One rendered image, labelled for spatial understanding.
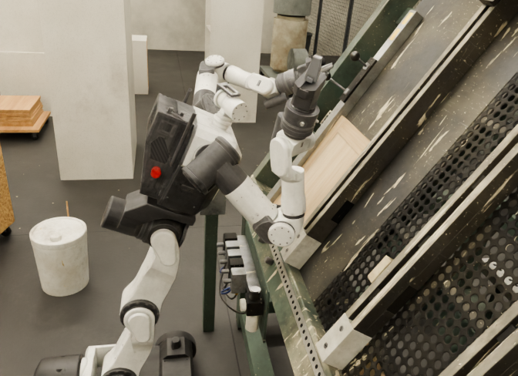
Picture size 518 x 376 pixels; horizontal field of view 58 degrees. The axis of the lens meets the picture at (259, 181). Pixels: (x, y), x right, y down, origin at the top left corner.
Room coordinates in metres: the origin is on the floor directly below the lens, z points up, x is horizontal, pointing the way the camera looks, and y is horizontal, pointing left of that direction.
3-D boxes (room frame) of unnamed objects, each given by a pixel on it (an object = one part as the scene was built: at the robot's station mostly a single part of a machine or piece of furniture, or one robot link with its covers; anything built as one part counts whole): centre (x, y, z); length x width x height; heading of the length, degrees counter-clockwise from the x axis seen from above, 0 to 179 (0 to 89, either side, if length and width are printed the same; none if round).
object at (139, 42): (6.42, 1.97, 0.36); 0.58 x 0.45 x 0.72; 103
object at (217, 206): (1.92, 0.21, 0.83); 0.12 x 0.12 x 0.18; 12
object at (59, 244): (2.21, 1.12, 0.24); 0.32 x 0.30 x 0.47; 13
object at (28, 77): (5.41, 2.76, 0.36); 0.80 x 0.58 x 0.72; 13
